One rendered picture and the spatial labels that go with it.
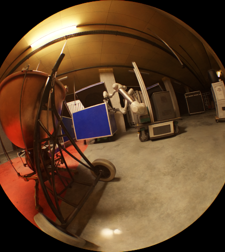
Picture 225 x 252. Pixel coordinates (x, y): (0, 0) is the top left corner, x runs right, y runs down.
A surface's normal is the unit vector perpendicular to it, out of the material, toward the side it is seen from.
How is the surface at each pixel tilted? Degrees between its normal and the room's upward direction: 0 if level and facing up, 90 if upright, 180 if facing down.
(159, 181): 0
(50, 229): 23
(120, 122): 90
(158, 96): 90
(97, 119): 90
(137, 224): 0
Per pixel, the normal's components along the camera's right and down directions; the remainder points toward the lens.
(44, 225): 0.00, -1.00
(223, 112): -0.94, 0.19
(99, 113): -0.17, 0.06
